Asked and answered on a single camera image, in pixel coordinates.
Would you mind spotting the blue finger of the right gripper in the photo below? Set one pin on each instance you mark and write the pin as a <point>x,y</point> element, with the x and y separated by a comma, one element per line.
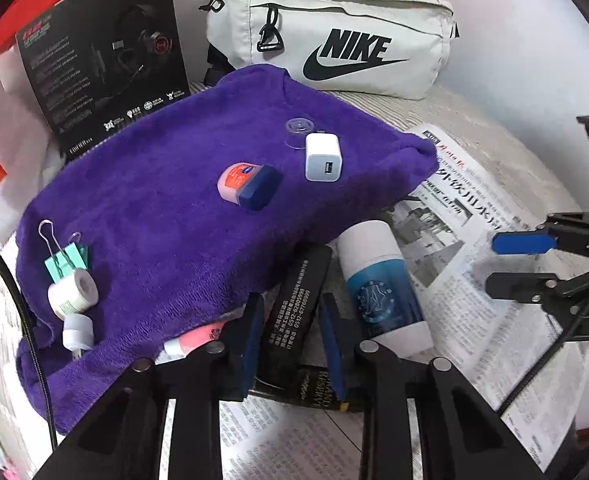
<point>523,243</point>

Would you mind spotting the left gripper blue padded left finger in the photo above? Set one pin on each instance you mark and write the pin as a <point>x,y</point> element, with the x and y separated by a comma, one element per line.
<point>251,327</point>

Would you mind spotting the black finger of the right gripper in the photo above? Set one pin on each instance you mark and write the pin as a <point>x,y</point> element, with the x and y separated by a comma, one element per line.
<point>527,288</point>

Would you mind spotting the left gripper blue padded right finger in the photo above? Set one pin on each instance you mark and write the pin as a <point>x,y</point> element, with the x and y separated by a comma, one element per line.
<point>331,324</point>

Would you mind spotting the black rectangular tube box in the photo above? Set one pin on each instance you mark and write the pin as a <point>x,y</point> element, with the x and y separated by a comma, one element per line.
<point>287,327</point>

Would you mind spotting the white blue lotion bottle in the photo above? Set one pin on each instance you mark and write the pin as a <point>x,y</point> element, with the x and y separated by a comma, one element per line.
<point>381,290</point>

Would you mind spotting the black gold Grand Reserve bottle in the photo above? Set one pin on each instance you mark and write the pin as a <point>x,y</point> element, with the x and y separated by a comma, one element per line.
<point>311,389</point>

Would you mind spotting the pink highlighter pen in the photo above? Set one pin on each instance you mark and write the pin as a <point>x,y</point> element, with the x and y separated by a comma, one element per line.
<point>181,346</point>

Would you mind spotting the pink blue vaseline jar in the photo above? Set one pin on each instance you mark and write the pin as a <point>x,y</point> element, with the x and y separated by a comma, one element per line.
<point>249,186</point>

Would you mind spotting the newspaper sheets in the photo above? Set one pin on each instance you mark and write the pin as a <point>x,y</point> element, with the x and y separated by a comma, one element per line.
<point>444,232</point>

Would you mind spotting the purple towel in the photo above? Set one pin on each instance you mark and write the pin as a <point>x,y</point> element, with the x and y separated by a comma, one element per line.
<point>166,251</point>

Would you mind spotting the white USB charger cube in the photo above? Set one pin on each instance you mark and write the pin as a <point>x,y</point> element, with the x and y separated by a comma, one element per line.
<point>323,157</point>

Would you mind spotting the white tape roll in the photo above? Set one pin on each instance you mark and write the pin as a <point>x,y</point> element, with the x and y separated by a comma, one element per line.
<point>73,294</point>

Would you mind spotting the clear plastic cap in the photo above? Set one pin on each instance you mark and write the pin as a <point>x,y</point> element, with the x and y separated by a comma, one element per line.
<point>297,129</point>

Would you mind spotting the teal binder clip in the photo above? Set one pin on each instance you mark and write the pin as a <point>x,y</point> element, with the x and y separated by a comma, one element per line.
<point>63,260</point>

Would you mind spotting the white Nike waist bag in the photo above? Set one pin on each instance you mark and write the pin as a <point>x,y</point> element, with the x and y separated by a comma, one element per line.
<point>387,47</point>

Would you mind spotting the black headset box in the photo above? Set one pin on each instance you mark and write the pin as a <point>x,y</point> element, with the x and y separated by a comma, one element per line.
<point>96,66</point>

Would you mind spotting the white Miniso shopping bag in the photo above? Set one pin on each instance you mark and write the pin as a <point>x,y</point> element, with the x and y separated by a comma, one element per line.
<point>29,160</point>

